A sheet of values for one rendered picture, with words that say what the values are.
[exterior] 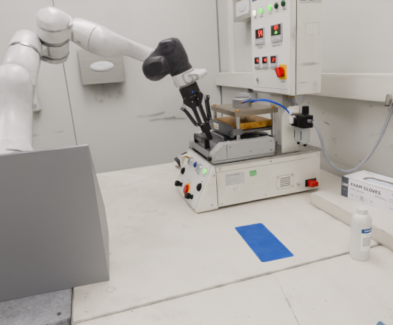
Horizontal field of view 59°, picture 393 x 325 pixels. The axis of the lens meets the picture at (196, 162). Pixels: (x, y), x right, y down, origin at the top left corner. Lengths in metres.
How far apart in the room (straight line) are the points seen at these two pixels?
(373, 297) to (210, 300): 0.37
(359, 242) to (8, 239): 0.89
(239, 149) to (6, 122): 0.77
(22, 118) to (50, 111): 1.64
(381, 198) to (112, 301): 0.87
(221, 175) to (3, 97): 0.75
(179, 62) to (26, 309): 0.91
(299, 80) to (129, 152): 1.77
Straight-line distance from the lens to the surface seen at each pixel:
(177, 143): 2.92
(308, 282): 0.96
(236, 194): 1.35
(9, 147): 1.10
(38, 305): 1.00
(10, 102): 1.17
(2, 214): 0.95
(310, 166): 1.48
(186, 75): 1.33
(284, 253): 1.07
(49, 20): 1.39
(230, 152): 1.30
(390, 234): 1.14
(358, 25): 1.63
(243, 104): 1.43
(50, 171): 0.90
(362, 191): 1.32
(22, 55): 1.33
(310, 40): 1.42
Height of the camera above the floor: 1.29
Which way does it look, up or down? 16 degrees down
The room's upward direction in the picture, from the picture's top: 4 degrees counter-clockwise
